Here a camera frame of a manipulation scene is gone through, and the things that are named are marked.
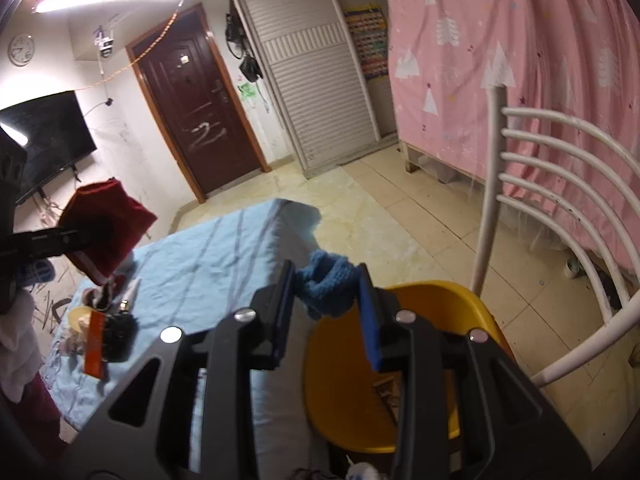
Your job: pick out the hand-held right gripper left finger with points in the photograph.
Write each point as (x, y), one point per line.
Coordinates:
(286, 310)

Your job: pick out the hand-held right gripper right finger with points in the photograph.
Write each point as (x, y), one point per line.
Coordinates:
(370, 320)

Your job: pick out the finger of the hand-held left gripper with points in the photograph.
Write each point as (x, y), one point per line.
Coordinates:
(60, 242)

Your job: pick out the red cloth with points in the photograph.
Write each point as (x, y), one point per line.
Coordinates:
(107, 235)

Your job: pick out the blue knitted sock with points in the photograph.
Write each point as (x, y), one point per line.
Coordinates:
(325, 280)

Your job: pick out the yellow plastic basin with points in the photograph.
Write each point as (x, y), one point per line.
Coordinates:
(345, 390)

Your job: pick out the person's left forearm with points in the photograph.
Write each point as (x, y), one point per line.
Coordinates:
(17, 350)

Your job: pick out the black television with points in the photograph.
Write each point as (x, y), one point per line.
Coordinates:
(45, 135)

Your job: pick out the small yellow cup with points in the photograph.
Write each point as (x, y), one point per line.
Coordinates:
(77, 320)

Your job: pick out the light blue tablecloth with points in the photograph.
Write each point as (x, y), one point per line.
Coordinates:
(200, 270)

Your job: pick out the orange packet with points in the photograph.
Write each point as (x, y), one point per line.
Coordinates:
(96, 345)

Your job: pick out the dark red door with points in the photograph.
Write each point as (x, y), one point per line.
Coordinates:
(200, 110)

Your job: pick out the small white floor cup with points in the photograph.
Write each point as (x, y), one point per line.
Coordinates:
(572, 267)

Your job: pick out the white shutter wardrobe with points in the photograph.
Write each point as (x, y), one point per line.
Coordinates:
(310, 70)

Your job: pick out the black hanging bags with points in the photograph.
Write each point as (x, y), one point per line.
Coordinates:
(240, 45)

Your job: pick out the pink printed curtain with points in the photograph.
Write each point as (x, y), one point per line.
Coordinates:
(500, 60)

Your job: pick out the round wall clock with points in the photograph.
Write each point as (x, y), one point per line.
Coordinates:
(21, 50)

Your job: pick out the wooden bed frame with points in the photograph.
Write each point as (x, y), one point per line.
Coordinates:
(409, 157)

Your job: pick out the colourful wall poster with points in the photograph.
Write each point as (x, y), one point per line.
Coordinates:
(370, 40)

